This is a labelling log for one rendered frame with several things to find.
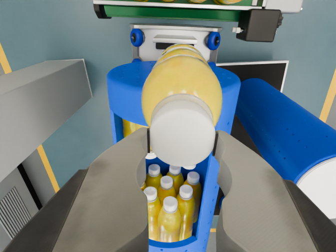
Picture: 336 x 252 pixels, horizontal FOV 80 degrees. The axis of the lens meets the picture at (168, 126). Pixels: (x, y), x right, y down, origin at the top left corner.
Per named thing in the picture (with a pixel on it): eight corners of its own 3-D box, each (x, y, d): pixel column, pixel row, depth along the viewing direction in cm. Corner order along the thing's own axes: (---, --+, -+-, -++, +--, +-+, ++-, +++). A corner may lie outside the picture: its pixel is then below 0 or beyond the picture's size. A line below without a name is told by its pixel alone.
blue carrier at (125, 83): (130, 250, 96) (126, 332, 71) (114, 59, 55) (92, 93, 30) (189, 244, 99) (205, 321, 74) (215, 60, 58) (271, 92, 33)
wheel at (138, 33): (137, 48, 52) (144, 47, 53) (136, 28, 50) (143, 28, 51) (129, 45, 55) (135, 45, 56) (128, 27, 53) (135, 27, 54)
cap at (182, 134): (160, 91, 12) (157, 102, 10) (222, 110, 12) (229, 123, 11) (145, 144, 14) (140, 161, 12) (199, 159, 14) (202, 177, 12)
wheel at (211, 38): (205, 50, 53) (212, 51, 52) (207, 31, 51) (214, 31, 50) (213, 49, 56) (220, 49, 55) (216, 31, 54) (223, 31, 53)
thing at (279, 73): (200, 204, 217) (202, 216, 204) (206, 60, 148) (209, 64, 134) (250, 204, 214) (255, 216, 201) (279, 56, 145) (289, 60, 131)
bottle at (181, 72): (164, 35, 27) (139, 56, 11) (213, 51, 28) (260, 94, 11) (151, 84, 31) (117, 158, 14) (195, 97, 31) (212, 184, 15)
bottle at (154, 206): (139, 246, 64) (138, 205, 55) (139, 226, 70) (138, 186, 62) (162, 244, 65) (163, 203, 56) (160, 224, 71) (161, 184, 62)
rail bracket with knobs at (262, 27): (227, 37, 58) (237, 41, 49) (232, 8, 55) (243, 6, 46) (262, 39, 58) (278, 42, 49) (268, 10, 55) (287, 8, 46)
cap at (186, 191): (184, 186, 63) (184, 181, 62) (194, 192, 61) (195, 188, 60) (176, 193, 60) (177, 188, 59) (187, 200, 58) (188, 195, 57)
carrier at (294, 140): (235, 120, 153) (274, 108, 147) (295, 224, 76) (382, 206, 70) (225, 86, 141) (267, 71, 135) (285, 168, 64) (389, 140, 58)
